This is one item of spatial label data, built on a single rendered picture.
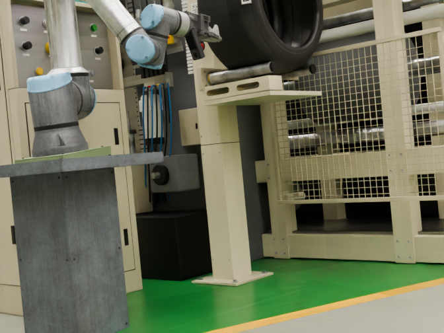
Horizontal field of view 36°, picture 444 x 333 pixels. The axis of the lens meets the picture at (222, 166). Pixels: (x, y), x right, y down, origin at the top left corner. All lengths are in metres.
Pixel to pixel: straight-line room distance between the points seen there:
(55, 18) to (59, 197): 0.67
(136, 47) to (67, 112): 0.32
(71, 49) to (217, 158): 0.88
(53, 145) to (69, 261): 0.38
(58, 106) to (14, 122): 0.48
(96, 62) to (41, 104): 0.79
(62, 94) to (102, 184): 0.33
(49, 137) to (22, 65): 0.60
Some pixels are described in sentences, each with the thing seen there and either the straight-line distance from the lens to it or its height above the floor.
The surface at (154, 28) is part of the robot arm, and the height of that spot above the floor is 1.03.
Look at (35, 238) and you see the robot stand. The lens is 2.32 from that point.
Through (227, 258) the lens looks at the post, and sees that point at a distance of 3.04.
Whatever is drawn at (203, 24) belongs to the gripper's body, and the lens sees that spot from 2.59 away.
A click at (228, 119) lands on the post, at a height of 0.72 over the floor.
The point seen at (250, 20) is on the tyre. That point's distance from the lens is 2.69.
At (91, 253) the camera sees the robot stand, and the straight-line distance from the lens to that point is 2.29.
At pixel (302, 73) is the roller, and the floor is 0.89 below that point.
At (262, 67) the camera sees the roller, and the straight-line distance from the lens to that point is 2.74.
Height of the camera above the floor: 0.57
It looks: 1 degrees down
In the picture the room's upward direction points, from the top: 5 degrees counter-clockwise
